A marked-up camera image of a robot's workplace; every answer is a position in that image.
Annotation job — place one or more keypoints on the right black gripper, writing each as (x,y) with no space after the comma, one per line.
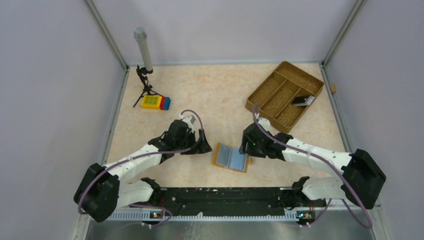
(249,150)

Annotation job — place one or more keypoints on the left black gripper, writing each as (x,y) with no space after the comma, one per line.
(201,146)

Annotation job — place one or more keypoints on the yellow leather card holder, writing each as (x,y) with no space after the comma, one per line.
(237,161)

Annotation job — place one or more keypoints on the black credit card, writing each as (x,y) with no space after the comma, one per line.
(223,156)

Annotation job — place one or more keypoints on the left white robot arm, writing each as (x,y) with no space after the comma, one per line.
(105,188)

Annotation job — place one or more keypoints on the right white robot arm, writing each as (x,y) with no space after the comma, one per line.
(352,176)

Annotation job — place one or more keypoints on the grey silver cards in tray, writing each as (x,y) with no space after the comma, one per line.
(303,101)

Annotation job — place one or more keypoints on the red blue toy bricks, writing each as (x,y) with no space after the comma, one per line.
(165,103)

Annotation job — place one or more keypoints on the woven brown divided tray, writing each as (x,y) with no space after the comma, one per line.
(274,96)

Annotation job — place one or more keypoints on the yellow toy brick block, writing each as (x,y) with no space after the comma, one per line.
(152,102)

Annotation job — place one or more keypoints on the small black tripod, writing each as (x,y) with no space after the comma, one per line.
(143,73)

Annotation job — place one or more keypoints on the small wooden block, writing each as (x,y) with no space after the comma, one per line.
(332,88)

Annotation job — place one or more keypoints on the grey cylinder on tripod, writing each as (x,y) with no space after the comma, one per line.
(140,36)

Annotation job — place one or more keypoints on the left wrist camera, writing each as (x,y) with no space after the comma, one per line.
(189,120)

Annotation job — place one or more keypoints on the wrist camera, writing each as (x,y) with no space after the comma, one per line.
(264,123)
(189,120)

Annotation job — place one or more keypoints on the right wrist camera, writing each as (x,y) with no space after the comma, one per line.
(264,123)

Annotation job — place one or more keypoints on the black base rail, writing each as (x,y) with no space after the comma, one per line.
(231,201)

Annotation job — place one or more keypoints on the grey slotted cable duct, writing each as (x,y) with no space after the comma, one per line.
(147,216)

